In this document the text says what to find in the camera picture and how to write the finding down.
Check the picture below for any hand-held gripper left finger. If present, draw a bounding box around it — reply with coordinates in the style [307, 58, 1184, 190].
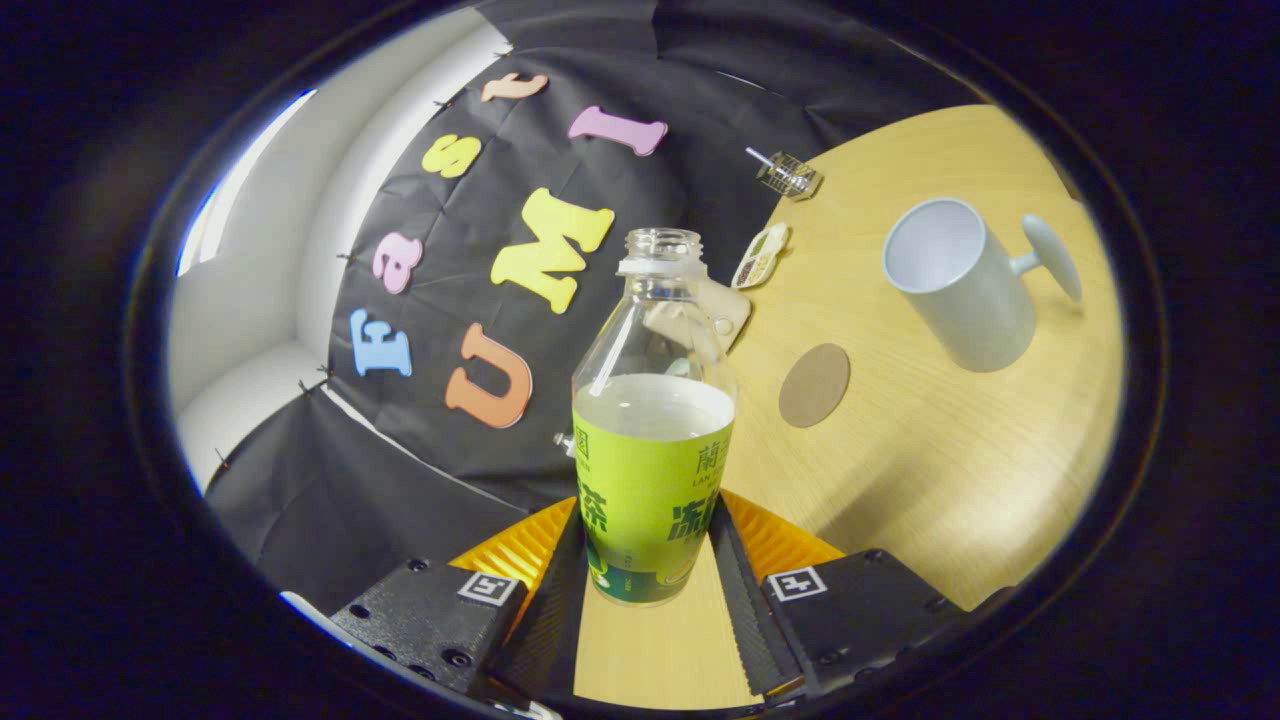
[330, 497, 591, 701]

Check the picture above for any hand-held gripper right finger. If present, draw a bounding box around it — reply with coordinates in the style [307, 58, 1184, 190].
[708, 488, 966, 701]

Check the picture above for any clear juice bottle green label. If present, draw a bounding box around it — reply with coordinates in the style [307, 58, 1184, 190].
[572, 228, 739, 607]

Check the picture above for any round brown coaster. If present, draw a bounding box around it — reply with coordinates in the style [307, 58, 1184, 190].
[778, 343, 852, 429]

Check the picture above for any white cup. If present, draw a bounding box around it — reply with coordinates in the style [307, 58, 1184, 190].
[882, 197, 1083, 374]

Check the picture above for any wooden table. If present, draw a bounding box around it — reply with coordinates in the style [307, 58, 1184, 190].
[573, 105, 1126, 711]

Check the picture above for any white toaster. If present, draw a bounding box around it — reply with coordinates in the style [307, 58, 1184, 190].
[697, 278, 753, 353]

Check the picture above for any white divided snack dish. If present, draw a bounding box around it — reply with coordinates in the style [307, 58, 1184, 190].
[731, 222, 791, 291]

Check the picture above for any ceiling light panel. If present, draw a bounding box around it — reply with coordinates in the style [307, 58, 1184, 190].
[175, 88, 317, 279]

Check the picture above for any wire mesh holder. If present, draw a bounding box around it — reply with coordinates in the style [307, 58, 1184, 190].
[757, 152, 823, 201]

